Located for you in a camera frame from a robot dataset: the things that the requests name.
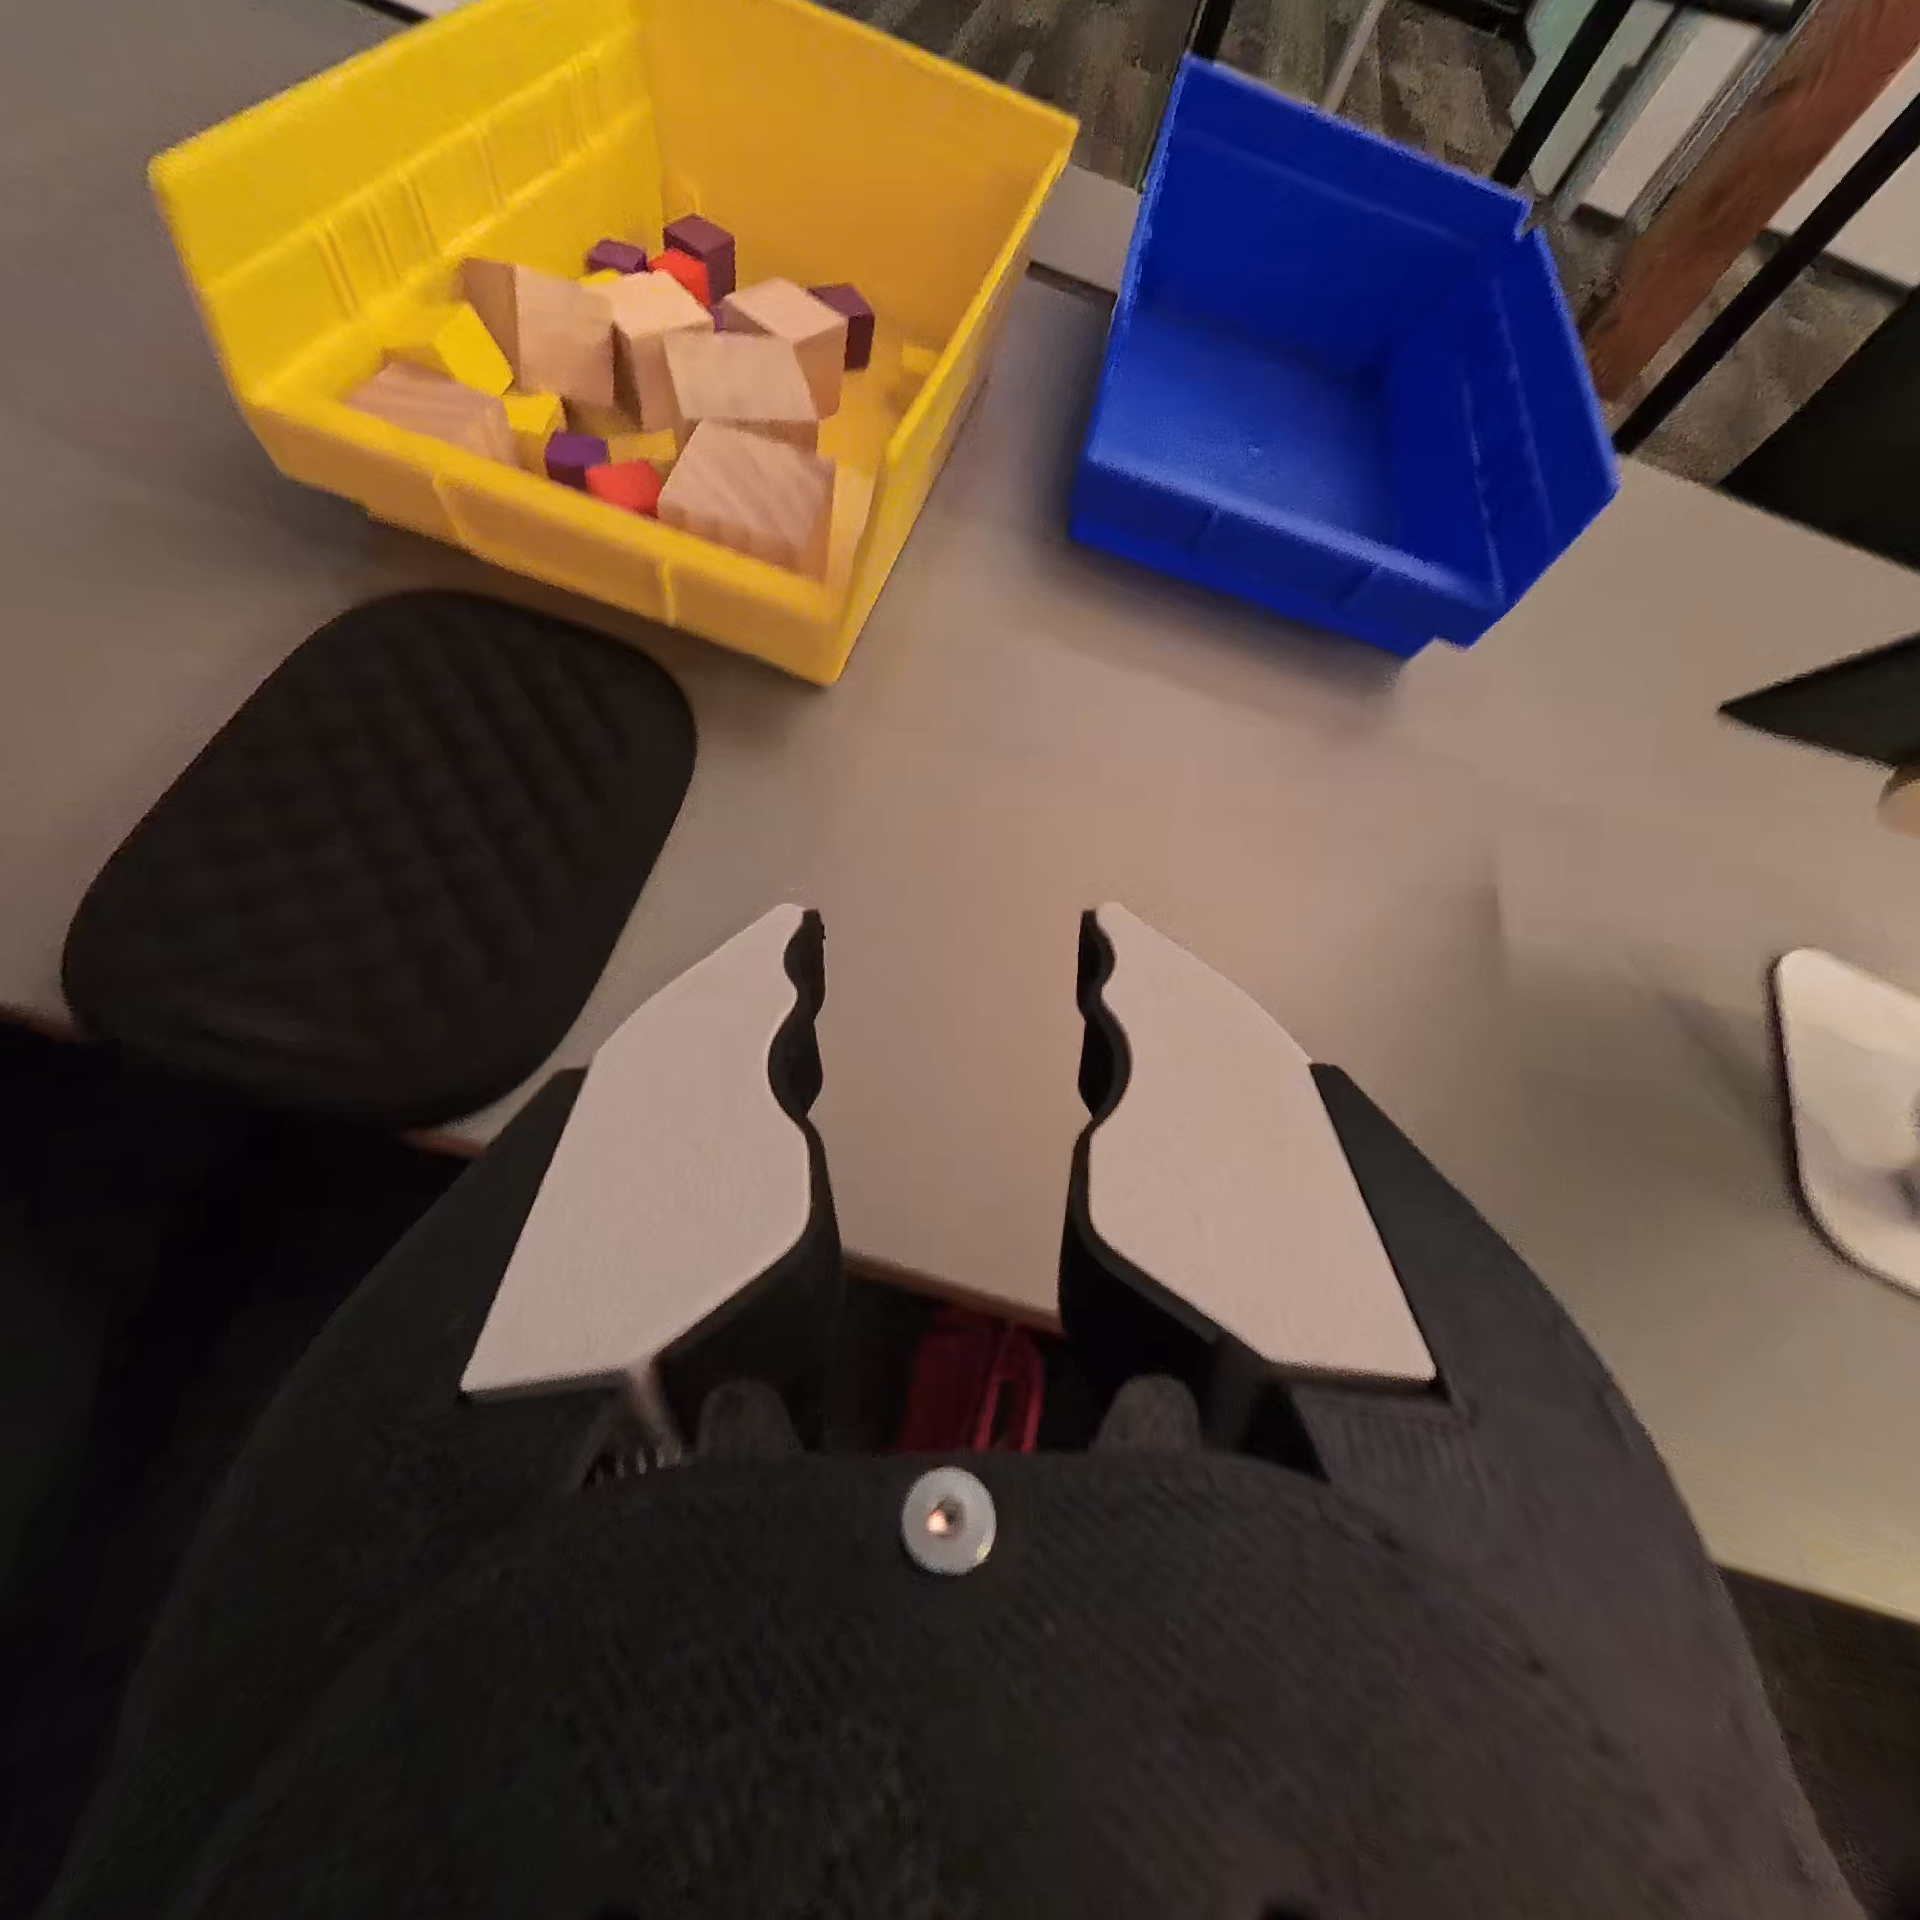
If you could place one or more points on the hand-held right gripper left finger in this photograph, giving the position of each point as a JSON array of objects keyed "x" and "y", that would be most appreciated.
[{"x": 659, "y": 1202}]

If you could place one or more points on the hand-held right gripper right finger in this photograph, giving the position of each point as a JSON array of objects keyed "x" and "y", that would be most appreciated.
[{"x": 1244, "y": 1202}]

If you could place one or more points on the blue plastic bin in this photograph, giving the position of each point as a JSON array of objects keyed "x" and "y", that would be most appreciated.
[{"x": 1274, "y": 419}]

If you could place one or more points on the pile of wooden cubes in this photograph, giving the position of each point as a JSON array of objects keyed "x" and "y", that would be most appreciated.
[{"x": 736, "y": 375}]

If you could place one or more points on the yellow plastic bin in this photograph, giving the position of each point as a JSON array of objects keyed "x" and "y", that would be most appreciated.
[{"x": 841, "y": 134}]

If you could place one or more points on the black sign panel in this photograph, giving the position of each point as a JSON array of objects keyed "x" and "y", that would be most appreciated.
[{"x": 1847, "y": 706}]

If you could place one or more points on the brown wooden beam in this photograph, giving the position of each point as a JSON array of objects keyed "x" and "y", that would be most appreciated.
[{"x": 1725, "y": 196}]

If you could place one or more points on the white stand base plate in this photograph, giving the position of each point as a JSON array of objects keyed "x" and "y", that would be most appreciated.
[{"x": 1852, "y": 1083}]

